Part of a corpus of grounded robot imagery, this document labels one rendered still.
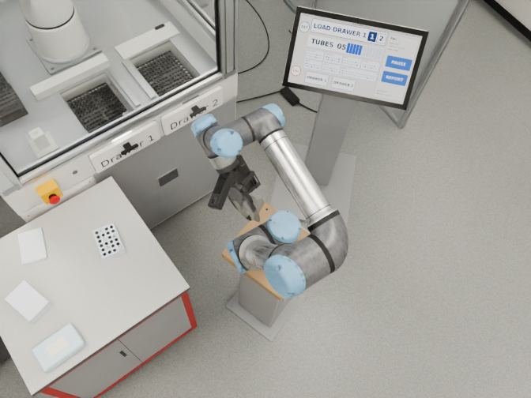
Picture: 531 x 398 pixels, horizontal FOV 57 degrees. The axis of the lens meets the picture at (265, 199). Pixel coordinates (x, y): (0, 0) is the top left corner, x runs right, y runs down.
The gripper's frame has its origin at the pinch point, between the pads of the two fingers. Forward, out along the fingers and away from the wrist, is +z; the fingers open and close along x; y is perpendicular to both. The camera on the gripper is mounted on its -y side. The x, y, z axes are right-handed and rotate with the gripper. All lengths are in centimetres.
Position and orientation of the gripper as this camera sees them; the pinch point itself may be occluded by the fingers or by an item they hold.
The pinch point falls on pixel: (251, 219)
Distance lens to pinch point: 152.4
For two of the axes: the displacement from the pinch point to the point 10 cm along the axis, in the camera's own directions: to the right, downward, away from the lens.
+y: 6.1, -6.2, 4.9
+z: 4.3, 7.8, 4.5
